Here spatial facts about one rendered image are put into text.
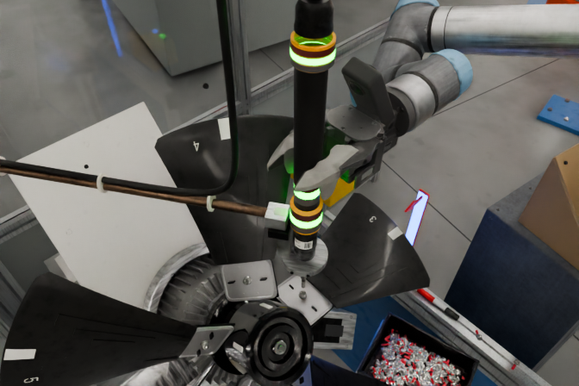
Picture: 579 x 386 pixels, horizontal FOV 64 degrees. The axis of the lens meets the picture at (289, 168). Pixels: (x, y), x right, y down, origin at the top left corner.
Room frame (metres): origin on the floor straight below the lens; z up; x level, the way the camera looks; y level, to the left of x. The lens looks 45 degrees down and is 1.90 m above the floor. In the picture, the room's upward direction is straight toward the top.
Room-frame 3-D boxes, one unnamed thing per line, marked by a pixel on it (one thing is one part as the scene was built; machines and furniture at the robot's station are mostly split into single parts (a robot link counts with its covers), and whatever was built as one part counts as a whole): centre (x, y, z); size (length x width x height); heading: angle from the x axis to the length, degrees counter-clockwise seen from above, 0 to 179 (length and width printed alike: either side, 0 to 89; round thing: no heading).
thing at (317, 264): (0.40, -0.01, 1.36); 0.09 x 0.07 x 0.10; 78
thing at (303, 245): (0.40, -0.02, 1.51); 0.04 x 0.04 x 0.46
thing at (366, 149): (0.41, -0.08, 1.51); 0.09 x 0.05 x 0.02; 143
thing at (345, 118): (0.47, -0.10, 1.49); 0.12 x 0.08 x 0.09; 133
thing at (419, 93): (0.53, -0.16, 1.49); 0.08 x 0.05 x 0.08; 43
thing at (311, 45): (0.40, -0.02, 1.66); 0.04 x 0.04 x 0.03
